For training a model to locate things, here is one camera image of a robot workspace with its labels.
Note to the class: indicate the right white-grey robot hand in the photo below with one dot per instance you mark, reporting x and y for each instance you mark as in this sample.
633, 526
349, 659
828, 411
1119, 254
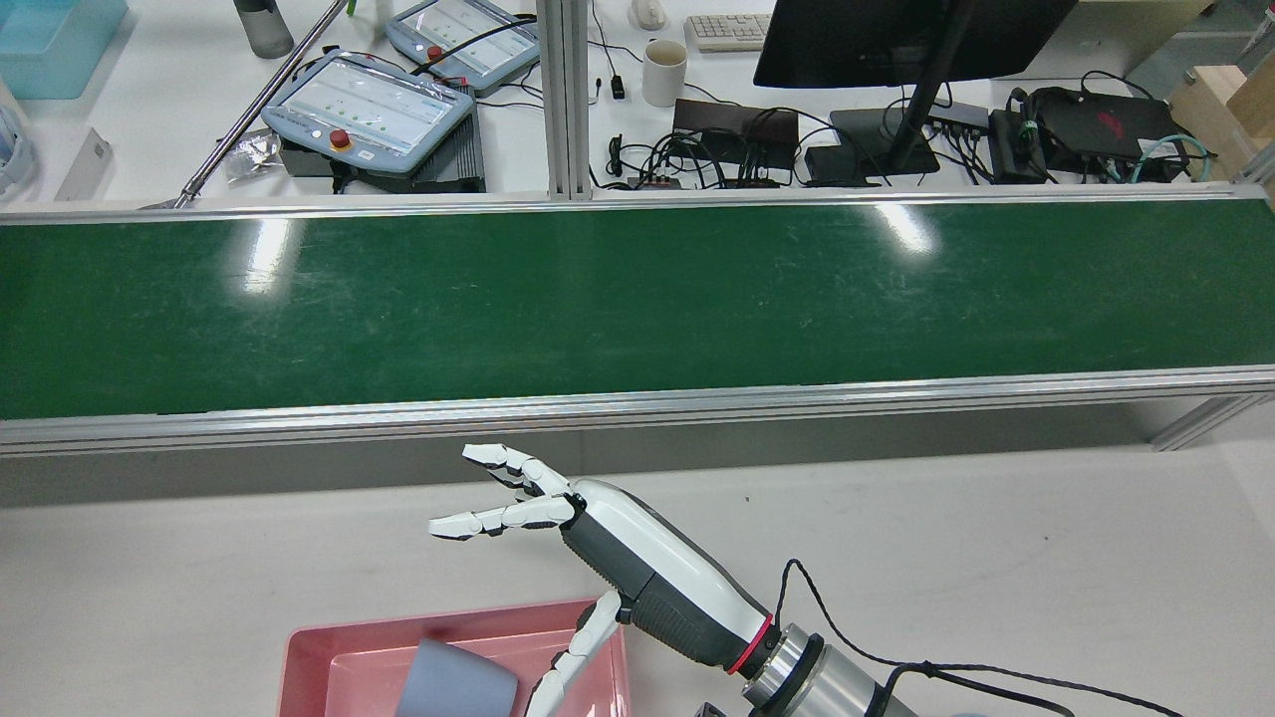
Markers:
647, 568

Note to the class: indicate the blue-grey plastic cup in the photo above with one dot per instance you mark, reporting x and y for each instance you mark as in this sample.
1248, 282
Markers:
448, 682

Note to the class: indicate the right silver-grey robot arm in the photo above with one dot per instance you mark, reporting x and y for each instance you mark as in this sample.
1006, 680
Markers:
807, 677

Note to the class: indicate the pink plastic box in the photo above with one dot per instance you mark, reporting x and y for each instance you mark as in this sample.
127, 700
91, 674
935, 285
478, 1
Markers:
339, 667

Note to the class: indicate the dark brown flat box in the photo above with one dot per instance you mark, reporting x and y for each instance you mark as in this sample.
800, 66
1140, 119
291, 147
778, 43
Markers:
717, 124

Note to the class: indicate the wooden box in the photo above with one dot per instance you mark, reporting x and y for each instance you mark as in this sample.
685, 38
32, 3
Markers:
1220, 110

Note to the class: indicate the green conveyor belt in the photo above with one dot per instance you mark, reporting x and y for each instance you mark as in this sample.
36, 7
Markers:
637, 299

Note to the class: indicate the black power adapter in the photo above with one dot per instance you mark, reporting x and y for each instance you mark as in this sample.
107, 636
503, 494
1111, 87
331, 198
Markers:
832, 164

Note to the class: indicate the small black dongle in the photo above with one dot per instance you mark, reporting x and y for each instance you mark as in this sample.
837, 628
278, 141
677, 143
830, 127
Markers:
618, 88

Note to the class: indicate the white mug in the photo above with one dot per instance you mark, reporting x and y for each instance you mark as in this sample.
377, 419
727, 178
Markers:
663, 75

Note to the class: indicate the grey teach pendant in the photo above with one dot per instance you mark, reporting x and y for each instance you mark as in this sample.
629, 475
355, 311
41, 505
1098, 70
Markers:
379, 110
468, 30

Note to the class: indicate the white keyboard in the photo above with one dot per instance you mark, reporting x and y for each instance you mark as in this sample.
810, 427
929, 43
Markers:
727, 32

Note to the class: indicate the black usb hub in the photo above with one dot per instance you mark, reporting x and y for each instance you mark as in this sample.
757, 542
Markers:
958, 118

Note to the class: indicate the white computer mouse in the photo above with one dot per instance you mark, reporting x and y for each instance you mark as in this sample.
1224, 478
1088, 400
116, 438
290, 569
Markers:
649, 14

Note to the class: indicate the black monitor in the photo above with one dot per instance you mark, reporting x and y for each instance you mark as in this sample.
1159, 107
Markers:
857, 40

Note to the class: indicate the crumpled clear plastic bag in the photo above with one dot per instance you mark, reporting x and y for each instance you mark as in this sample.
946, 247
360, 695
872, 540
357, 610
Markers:
249, 157

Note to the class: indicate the long metal rod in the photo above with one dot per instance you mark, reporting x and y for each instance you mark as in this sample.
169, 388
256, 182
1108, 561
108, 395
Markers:
261, 100

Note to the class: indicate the black mini computer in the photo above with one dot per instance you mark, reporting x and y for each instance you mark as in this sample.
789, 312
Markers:
1096, 124

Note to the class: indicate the grey bottle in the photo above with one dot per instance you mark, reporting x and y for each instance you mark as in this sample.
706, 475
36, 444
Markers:
264, 25

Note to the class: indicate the clear plastic container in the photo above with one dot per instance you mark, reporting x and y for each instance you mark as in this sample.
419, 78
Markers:
12, 149

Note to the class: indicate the translucent blue bin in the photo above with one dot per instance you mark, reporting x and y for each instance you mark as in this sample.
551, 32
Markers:
55, 45

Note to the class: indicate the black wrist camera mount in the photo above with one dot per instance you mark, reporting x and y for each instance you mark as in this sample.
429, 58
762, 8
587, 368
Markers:
709, 711

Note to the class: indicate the aluminium frame post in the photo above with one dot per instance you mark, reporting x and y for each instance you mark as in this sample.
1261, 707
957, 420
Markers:
564, 100

